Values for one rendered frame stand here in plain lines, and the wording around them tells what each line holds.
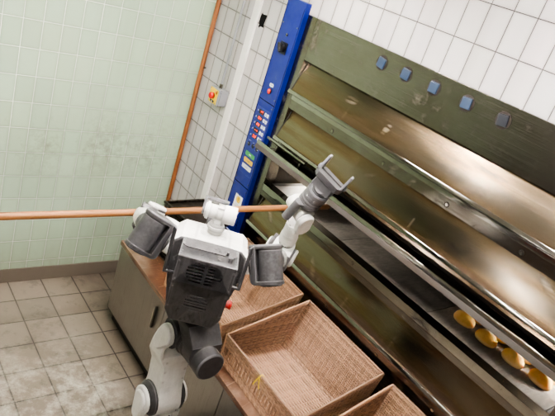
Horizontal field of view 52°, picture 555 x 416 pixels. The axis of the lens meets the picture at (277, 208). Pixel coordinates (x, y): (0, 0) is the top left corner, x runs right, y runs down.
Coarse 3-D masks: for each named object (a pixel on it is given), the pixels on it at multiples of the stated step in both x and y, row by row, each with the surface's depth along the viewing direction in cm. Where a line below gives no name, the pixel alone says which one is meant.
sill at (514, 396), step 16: (272, 192) 314; (336, 240) 282; (352, 256) 271; (368, 272) 262; (384, 288) 255; (400, 304) 248; (416, 304) 248; (416, 320) 242; (432, 320) 240; (432, 336) 236; (448, 336) 232; (464, 352) 225; (480, 368) 219; (496, 384) 214; (512, 384) 215; (512, 400) 210; (528, 400) 209
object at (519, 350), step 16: (256, 144) 301; (288, 160) 298; (336, 208) 256; (352, 208) 265; (400, 240) 252; (400, 256) 230; (416, 256) 239; (416, 272) 223; (464, 288) 228; (464, 304) 208; (480, 304) 218; (480, 320) 203; (496, 336) 198; (528, 336) 209; (528, 352) 190; (544, 352) 199; (544, 368) 186
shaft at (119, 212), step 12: (324, 204) 311; (0, 216) 209; (12, 216) 211; (24, 216) 214; (36, 216) 217; (48, 216) 220; (60, 216) 223; (72, 216) 225; (84, 216) 229; (96, 216) 232; (108, 216) 236
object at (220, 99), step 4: (212, 88) 345; (216, 88) 342; (220, 88) 343; (224, 88) 346; (220, 92) 340; (224, 92) 342; (228, 92) 344; (216, 96) 341; (220, 96) 341; (224, 96) 343; (208, 100) 349; (212, 100) 345; (216, 100) 342; (220, 100) 343; (224, 100) 345; (216, 104) 343; (220, 104) 344; (224, 104) 346
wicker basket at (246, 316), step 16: (240, 288) 322; (272, 288) 307; (288, 288) 299; (240, 304) 313; (272, 304) 304; (288, 304) 289; (224, 320) 296; (240, 320) 273; (256, 320) 305; (224, 336) 272; (272, 336) 294
